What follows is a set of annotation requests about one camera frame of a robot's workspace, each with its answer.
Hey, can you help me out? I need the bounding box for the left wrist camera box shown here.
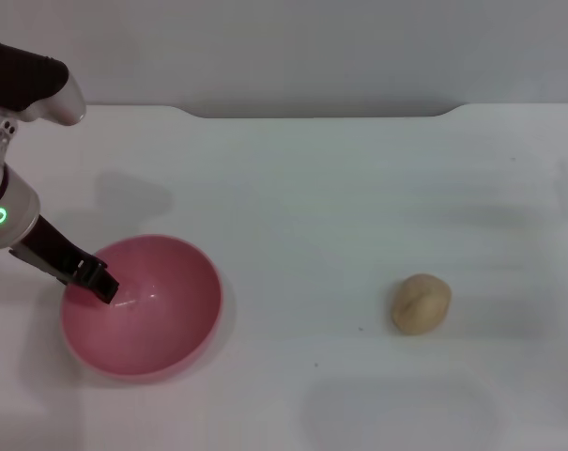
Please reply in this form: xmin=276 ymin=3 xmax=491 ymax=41
xmin=0 ymin=40 xmax=87 ymax=127

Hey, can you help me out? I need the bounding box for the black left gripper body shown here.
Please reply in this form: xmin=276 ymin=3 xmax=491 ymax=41
xmin=8 ymin=213 xmax=109 ymax=287

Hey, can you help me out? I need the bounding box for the pink plastic bowl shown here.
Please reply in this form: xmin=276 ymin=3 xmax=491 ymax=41
xmin=60 ymin=233 xmax=224 ymax=382

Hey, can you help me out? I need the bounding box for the beige egg yolk pastry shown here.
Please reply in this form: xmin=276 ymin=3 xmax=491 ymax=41
xmin=390 ymin=272 xmax=453 ymax=336

